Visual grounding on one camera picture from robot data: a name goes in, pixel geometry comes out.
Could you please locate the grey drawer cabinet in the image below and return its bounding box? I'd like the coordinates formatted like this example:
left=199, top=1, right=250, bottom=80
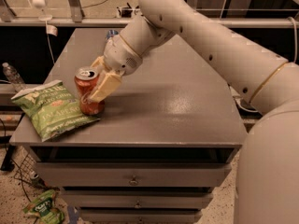
left=11, top=37, right=247, bottom=224

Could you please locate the green snack bag on floor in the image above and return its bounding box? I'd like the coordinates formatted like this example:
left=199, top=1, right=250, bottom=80
left=23, top=189, right=64, bottom=224

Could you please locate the red coke can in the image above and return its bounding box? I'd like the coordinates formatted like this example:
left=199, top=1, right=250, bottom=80
left=74, top=66, right=105, bottom=116

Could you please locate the white round lamp device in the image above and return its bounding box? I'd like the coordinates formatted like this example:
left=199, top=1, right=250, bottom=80
left=32, top=0, right=52, bottom=22

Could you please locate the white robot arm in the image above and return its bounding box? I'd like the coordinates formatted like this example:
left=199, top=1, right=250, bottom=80
left=90, top=0, right=299, bottom=224

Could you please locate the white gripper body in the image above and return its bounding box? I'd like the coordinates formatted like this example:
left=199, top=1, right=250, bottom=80
left=104, top=35, right=143, bottom=76

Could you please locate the silver blue can lying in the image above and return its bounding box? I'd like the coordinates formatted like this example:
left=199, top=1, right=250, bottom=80
left=106, top=30, right=118, bottom=41

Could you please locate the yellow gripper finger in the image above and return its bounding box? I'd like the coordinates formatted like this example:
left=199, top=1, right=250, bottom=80
left=89, top=71, right=122, bottom=103
left=91, top=56, right=109, bottom=73

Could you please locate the green jalapeno chip bag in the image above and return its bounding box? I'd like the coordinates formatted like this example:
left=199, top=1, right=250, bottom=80
left=11, top=80, right=99, bottom=142

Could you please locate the white cable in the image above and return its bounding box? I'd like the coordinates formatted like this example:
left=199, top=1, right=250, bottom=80
left=44, top=20, right=56, bottom=65

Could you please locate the clear plastic water bottle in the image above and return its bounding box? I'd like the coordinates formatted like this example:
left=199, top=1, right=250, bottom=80
left=2, top=63, right=26, bottom=92

